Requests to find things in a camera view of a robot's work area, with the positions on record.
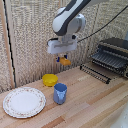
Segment black toaster oven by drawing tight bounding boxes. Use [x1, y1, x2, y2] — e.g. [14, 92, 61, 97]
[89, 37, 128, 80]

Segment white floral-rim plate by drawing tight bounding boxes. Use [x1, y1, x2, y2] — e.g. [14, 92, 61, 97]
[2, 86, 47, 120]

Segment yellow bowl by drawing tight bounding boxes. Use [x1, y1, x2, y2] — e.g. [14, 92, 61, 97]
[41, 73, 59, 88]

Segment blue cup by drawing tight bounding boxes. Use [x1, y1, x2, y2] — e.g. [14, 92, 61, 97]
[53, 82, 68, 106]

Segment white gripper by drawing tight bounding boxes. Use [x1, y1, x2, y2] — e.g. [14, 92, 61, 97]
[46, 35, 78, 64]

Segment black cable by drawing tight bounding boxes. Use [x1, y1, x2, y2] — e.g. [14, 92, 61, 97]
[77, 5, 128, 43]

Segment black oven rack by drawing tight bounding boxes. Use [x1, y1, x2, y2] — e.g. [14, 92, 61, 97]
[79, 64, 112, 85]

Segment orange bread loaf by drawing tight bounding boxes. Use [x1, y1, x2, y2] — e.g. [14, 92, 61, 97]
[59, 57, 72, 67]

